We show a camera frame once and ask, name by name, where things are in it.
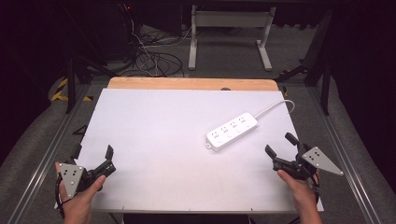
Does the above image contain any person's left hand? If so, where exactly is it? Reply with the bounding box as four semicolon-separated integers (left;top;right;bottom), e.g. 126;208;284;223
54;161;107;216

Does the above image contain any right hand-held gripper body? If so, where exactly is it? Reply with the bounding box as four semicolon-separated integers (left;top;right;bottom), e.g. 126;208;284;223
272;142;345;182

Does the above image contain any black equipment tower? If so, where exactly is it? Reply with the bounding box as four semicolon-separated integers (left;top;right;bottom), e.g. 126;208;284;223
92;2;141;60

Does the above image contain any white power strip cable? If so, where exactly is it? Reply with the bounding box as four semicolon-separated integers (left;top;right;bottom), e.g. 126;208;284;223
254;99;296;120

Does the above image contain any person's right hand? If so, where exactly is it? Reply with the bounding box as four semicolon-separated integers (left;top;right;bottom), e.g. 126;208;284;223
276;168;321;209

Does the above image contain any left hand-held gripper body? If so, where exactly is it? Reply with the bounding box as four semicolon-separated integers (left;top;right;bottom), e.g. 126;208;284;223
58;161;117;199

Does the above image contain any white metal table frame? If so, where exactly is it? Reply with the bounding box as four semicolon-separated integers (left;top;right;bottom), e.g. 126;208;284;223
187;4;277;72

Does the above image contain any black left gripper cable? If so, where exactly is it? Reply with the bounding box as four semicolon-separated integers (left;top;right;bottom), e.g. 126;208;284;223
54;173;67;219

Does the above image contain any white board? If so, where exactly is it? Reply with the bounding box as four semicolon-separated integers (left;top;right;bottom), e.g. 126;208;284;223
54;88;325;215

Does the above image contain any black tripod stand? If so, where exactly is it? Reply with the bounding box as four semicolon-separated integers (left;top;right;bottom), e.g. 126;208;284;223
60;6;120;115

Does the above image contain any yellow black hazard tape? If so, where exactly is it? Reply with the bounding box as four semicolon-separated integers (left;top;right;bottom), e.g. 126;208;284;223
50;77;94;103

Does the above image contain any small black triangular bracket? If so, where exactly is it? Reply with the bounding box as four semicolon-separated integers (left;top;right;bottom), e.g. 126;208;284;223
72;124;89;136

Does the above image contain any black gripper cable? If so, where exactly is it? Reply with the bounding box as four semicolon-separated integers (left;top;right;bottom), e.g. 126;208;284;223
310;170;321;204
54;173;67;219

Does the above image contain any black angled stand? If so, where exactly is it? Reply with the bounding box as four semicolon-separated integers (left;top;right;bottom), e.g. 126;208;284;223
275;8;335;117

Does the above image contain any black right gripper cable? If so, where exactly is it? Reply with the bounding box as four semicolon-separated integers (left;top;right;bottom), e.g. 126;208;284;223
310;170;321;204

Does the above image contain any tangle of floor cables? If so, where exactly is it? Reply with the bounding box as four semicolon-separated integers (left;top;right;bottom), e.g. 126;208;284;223
127;18;194;78

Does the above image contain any aluminium floor rail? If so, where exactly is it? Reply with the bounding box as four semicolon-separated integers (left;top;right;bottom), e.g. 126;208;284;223
306;85;384;224
6;83;92;224

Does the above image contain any white power strip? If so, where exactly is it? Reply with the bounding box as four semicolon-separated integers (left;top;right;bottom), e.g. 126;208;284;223
205;112;260;153

